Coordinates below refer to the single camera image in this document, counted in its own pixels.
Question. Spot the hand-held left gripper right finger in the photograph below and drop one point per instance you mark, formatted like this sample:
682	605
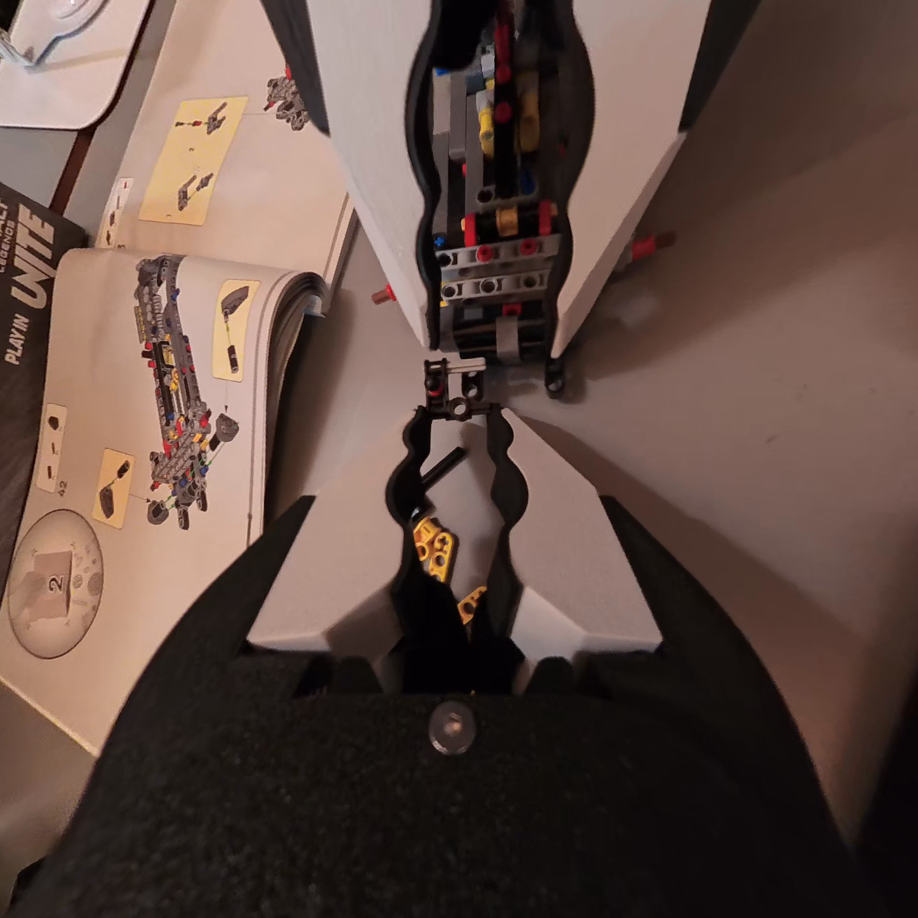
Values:
581	581

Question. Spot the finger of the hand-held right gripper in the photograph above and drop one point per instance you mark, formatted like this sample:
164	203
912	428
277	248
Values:
631	107
366	107

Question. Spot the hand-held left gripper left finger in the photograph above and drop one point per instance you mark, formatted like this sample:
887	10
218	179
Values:
330	581

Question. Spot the long lego chassis assembly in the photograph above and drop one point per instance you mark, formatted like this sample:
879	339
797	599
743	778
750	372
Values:
495	254

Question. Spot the small black lego subassembly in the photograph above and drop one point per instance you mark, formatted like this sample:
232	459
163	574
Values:
459	405

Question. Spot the pile of yellow lego pieces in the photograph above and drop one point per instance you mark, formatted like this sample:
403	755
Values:
436	549

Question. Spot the flat lego instruction sheet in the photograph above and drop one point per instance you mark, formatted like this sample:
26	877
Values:
237	215

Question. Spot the thick open lego instruction booklet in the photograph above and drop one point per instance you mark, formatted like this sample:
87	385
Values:
107	358

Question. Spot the lego box with yellow car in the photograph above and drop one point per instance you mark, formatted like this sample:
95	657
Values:
29	323

